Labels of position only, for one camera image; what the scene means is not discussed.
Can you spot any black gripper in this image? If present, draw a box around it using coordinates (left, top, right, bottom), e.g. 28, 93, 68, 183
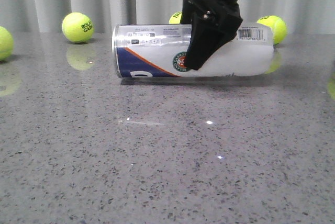
180, 0, 243, 70

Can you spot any white blue tennis ball can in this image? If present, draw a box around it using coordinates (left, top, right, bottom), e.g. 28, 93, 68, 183
112, 23, 276, 78

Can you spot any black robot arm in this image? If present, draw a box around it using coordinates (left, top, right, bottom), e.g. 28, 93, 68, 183
181, 0, 242, 70

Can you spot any yellow tennis ball centre back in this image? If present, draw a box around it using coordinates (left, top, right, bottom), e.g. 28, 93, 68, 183
169, 12, 182, 24

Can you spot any yellow tennis ball right back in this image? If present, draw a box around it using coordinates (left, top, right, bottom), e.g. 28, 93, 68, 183
256, 15, 287, 45

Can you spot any yellow Roland Garros tennis ball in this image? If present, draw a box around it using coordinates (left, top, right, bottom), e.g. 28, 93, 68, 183
62, 12, 94, 43

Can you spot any yellow tennis ball edge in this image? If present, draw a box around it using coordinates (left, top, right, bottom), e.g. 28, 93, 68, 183
0, 26, 14, 61

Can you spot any grey pleated curtain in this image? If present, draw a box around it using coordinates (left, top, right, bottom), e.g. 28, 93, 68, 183
0, 0, 335, 36

